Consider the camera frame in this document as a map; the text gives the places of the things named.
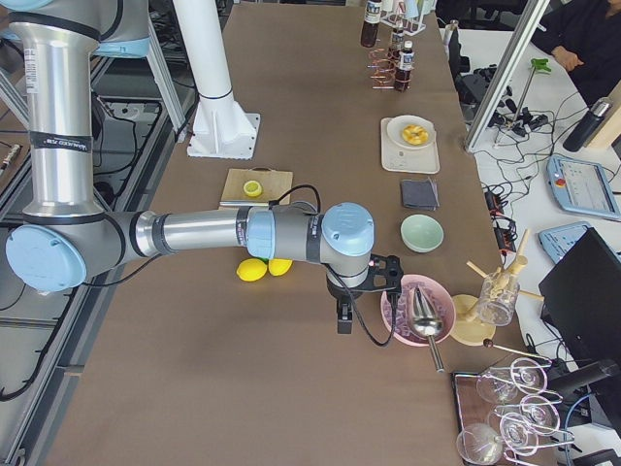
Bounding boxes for yellow lemon near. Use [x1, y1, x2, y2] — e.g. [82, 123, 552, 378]
[236, 258, 268, 283]

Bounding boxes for blue teach pendant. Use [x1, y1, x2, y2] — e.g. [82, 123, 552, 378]
[538, 221, 592, 264]
[546, 155, 620, 220]

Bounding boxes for tea bottle carried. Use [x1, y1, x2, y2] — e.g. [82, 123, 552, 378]
[360, 0, 381, 48]

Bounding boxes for mint green bowl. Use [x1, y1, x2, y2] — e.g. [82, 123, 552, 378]
[400, 215, 444, 253]

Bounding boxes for clear glass mug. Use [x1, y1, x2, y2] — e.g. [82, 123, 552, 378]
[475, 272, 520, 326]

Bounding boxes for white round plate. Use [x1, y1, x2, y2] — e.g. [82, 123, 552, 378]
[386, 115, 436, 150]

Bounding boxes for aluminium frame post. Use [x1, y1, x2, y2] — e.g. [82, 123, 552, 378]
[464, 0, 549, 153]

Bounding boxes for yellow lemon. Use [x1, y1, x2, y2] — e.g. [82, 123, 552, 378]
[268, 258, 293, 277]
[236, 258, 268, 283]

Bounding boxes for metal ice scoop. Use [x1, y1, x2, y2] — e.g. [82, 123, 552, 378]
[409, 286, 444, 373]

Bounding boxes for wine glass rack tray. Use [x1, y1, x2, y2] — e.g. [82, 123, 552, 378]
[451, 355, 574, 465]

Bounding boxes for copper wire bottle rack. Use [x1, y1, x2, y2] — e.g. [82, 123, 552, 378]
[368, 48, 399, 90]

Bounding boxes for black laptop monitor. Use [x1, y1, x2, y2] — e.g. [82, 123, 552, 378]
[539, 228, 620, 363]

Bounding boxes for wooden cup tree stand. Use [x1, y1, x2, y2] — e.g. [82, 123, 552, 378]
[450, 229, 543, 346]

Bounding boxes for pink ice bowl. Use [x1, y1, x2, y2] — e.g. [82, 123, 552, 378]
[394, 274, 456, 347]

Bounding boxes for half lemon slice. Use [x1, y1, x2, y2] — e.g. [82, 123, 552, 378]
[243, 180, 263, 198]

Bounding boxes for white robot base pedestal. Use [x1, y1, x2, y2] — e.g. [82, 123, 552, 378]
[174, 0, 260, 160]

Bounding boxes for seated person dark clothes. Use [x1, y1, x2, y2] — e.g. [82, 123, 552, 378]
[531, 1, 620, 105]

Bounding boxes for cream rabbit tray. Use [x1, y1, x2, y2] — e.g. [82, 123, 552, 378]
[380, 115, 441, 175]

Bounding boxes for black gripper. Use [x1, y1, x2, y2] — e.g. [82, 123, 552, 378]
[326, 253, 403, 334]

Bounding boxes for bamboo cutting board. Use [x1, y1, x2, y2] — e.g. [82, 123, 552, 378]
[219, 169, 293, 208]

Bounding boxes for glazed twisted donut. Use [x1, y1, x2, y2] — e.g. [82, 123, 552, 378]
[401, 124, 429, 147]

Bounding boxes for grey folded cloth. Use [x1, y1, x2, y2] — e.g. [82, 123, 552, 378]
[400, 179, 440, 211]

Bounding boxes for yellow lemon far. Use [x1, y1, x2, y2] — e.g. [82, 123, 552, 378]
[268, 258, 293, 277]

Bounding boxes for tea bottle front rack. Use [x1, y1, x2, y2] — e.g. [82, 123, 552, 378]
[393, 40, 414, 92]

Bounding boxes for tea bottle rack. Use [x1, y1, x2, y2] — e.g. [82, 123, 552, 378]
[393, 40, 414, 92]
[389, 18, 404, 57]

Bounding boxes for white mug rack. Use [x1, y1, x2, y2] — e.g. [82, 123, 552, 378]
[380, 0, 429, 36]

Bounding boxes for tea bottle back rack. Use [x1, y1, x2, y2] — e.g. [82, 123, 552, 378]
[389, 18, 404, 57]

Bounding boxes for black thermos bottle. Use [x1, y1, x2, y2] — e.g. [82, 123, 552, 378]
[563, 97, 613, 152]

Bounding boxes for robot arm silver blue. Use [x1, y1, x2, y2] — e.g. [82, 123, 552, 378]
[6, 1, 403, 333]

